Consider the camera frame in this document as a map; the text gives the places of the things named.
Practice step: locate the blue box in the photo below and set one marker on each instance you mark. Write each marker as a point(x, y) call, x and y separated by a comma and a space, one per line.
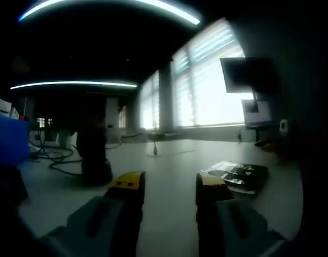
point(11, 139)

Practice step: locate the white box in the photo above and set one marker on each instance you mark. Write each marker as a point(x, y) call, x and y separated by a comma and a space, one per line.
point(3, 105)

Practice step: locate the small white display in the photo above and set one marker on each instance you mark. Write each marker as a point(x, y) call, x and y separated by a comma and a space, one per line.
point(256, 112)

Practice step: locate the black sheet goods packet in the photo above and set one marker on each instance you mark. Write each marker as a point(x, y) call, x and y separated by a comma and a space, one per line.
point(240, 174)

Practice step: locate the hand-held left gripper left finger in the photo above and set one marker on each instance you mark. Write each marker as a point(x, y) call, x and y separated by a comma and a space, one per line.
point(107, 214)

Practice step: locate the ceiling light strip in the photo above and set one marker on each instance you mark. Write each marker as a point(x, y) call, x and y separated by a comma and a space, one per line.
point(72, 84)
point(110, 8)

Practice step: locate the window with blinds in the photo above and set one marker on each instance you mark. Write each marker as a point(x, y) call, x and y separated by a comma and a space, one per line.
point(195, 85)

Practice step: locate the black monitor screen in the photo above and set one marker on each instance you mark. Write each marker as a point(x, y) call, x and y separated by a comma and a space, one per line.
point(248, 75)

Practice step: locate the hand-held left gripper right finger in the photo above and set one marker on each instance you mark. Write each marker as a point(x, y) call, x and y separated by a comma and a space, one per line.
point(228, 219)

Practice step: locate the white table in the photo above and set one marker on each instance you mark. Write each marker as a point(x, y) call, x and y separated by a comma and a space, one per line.
point(169, 171)

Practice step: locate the white wall device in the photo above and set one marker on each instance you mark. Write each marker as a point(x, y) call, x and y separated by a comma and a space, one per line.
point(284, 125)

